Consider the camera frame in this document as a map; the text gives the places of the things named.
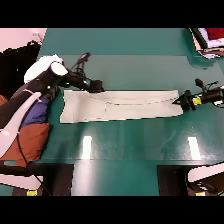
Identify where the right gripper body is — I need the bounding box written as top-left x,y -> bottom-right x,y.
180,89 -> 198,111

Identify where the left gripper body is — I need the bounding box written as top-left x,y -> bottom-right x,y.
87,79 -> 105,94

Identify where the cream garment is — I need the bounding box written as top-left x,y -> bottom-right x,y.
59,88 -> 185,125

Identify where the black garment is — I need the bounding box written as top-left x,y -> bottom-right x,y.
0,40 -> 42,101
189,28 -> 208,52

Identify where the blue garment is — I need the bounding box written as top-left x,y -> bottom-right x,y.
19,96 -> 51,130

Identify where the red garment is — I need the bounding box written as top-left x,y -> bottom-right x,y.
204,28 -> 224,41

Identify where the orange garment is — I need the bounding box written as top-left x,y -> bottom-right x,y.
0,122 -> 51,168

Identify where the tan garment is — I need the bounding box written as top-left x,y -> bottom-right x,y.
0,94 -> 8,108

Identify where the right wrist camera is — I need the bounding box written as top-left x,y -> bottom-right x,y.
194,77 -> 211,94

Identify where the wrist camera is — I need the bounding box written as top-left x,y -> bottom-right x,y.
73,51 -> 92,75
194,77 -> 211,94

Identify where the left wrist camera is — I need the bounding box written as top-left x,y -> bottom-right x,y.
73,51 -> 92,75

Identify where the black cable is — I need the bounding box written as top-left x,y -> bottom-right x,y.
16,129 -> 53,196

